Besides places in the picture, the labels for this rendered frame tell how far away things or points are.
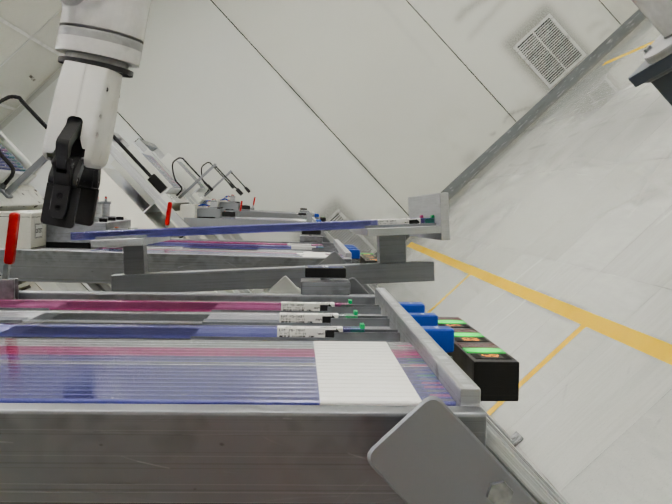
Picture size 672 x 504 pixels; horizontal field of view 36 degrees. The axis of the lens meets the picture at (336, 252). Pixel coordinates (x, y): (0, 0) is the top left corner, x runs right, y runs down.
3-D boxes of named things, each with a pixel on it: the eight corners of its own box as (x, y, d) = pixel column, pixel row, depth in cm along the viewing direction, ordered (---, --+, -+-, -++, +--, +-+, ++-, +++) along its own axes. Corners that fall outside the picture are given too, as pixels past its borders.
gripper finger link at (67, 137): (79, 111, 103) (70, 166, 103) (61, 109, 95) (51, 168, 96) (91, 113, 103) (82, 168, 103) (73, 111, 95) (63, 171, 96)
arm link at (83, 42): (70, 34, 108) (65, 62, 108) (50, 19, 99) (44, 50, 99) (149, 49, 108) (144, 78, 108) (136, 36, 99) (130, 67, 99)
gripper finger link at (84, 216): (79, 159, 111) (68, 220, 112) (72, 158, 108) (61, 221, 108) (108, 165, 111) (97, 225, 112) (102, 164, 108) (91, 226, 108)
